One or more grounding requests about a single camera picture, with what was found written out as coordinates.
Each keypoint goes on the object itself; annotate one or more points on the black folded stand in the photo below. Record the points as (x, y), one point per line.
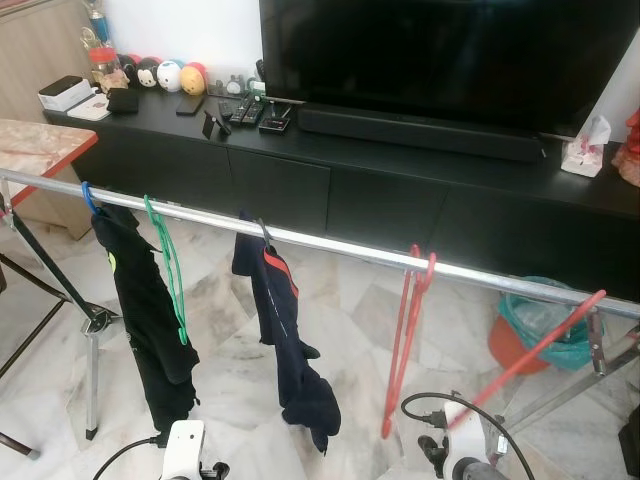
(212, 125)

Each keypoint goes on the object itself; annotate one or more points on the black garment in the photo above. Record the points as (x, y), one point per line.
(150, 320)

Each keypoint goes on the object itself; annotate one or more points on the white blue round doll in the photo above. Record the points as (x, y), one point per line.
(170, 76)

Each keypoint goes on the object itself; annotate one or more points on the black white-faced round doll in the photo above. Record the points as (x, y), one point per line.
(148, 75)

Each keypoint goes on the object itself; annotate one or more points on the white box device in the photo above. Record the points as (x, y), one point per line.
(65, 95)

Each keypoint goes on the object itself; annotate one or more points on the green plastic hanger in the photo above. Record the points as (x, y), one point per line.
(181, 318)

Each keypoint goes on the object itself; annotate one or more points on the red plastic hanger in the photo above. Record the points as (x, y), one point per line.
(530, 357)
(387, 428)

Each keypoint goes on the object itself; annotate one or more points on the blue gold trophy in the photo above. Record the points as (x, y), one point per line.
(97, 22)

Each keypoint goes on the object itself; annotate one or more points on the orange bin with green bag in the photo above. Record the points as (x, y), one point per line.
(520, 345)

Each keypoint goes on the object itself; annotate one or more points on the small black pouch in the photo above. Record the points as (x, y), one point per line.
(124, 101)

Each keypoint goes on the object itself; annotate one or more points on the black flat television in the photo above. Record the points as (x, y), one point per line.
(430, 50)

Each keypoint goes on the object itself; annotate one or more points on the black red round doll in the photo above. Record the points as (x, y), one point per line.
(128, 70)

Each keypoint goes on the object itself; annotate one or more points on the black remote control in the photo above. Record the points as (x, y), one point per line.
(240, 111)
(254, 113)

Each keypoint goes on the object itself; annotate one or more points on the flat white box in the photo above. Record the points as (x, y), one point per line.
(88, 110)

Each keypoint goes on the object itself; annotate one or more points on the small green figure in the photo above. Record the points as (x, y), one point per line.
(256, 90)

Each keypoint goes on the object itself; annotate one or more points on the small black tray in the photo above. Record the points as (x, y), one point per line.
(275, 122)

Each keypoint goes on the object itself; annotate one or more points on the blue plastic hanger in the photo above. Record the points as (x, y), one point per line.
(87, 195)

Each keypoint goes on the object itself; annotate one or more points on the small alarm clock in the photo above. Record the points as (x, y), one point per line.
(235, 86)

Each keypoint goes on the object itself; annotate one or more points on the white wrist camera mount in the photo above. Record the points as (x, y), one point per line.
(468, 430)
(183, 450)

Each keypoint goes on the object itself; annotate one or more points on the black tv cabinet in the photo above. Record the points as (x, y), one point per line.
(380, 205)

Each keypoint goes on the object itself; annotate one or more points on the red hanger black hook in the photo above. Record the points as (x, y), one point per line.
(280, 268)

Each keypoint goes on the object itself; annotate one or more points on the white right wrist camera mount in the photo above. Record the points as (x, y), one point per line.
(468, 430)

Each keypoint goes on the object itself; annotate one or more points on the silver metal clothes rack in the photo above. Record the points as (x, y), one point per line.
(340, 247)

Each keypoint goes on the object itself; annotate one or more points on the black phone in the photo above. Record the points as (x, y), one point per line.
(190, 105)

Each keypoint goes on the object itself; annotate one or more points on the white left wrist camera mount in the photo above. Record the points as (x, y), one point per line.
(183, 450)

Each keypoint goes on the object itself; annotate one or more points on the navy garment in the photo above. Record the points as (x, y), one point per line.
(285, 350)

